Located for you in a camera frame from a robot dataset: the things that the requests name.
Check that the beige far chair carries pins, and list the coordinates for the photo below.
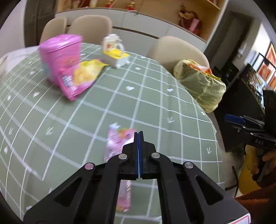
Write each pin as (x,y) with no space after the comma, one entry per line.
(54,28)

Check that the orange white snack bag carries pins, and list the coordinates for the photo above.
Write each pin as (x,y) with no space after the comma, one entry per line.
(203,69)

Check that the beige chair near bag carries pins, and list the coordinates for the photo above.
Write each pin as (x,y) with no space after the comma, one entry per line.
(169,50)

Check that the red gold figurine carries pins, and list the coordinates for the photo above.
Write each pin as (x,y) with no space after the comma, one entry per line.
(131,5)
(109,3)

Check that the pink plastic box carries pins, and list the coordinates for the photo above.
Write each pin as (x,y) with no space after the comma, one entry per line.
(59,53)

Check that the yellow chips packet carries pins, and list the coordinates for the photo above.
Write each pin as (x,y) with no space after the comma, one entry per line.
(88,71)

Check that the pink wipes packet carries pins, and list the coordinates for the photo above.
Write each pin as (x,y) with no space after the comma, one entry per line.
(69,89)

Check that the grey sideboard cabinet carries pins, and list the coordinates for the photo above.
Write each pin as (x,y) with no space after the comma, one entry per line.
(138,32)

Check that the green grid tablecloth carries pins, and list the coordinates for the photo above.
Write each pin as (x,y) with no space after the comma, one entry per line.
(45,137)

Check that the red gift bag decoration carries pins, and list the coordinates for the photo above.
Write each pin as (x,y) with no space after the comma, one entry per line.
(189,20)

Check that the red gold figurine left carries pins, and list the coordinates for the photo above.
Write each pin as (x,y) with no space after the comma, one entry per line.
(109,3)

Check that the beige middle chair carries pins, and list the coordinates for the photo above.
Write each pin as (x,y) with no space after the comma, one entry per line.
(92,28)

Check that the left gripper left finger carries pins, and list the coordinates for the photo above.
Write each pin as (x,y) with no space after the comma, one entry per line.
(90,195)

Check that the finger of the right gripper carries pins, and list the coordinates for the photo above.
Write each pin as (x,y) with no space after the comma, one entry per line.
(234,119)

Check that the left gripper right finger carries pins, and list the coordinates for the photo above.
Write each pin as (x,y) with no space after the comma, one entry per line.
(186,193)

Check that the white yellow toy appliance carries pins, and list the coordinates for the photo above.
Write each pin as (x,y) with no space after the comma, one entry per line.
(113,51)

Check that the yellow-green trash bag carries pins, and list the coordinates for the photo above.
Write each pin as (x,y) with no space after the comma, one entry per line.
(207,90)

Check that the red gold figurine right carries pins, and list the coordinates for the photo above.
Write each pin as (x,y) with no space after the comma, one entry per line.
(131,5)

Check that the orange sleeve forearm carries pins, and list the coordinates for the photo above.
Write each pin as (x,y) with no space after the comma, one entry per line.
(260,204)

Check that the person right hand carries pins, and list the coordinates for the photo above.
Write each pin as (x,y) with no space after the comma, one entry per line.
(251,152)

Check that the wooden wall shelf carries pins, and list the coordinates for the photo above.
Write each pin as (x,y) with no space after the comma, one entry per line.
(209,12)

